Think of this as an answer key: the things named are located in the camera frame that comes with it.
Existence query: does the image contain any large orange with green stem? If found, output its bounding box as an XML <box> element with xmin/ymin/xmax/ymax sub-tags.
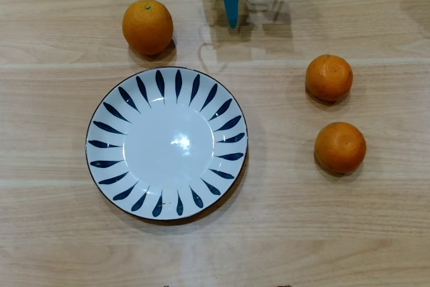
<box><xmin>122</xmin><ymin>0</ymin><xmax>175</xmax><ymax>56</ymax></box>

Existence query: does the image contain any small orange with wrinkled top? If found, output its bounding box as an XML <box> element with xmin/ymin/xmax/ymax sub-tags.
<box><xmin>305</xmin><ymin>54</ymin><xmax>354</xmax><ymax>102</ymax></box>

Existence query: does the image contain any white plate blue leaf pattern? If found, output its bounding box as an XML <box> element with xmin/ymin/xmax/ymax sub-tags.
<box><xmin>85</xmin><ymin>66</ymin><xmax>249</xmax><ymax>221</ymax></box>

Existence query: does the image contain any small smooth round orange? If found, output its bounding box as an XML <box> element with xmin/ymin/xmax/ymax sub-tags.
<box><xmin>314</xmin><ymin>122</ymin><xmax>368</xmax><ymax>174</ymax></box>

